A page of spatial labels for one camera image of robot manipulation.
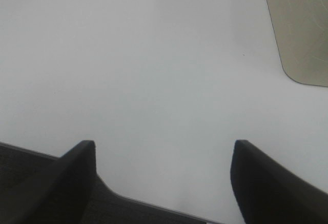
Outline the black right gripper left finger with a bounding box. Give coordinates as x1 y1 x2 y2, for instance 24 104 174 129
1 140 96 223

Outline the beige wooden box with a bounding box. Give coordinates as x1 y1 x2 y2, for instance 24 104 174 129
266 0 327 87

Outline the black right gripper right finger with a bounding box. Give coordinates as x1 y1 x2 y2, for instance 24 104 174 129
230 140 327 223

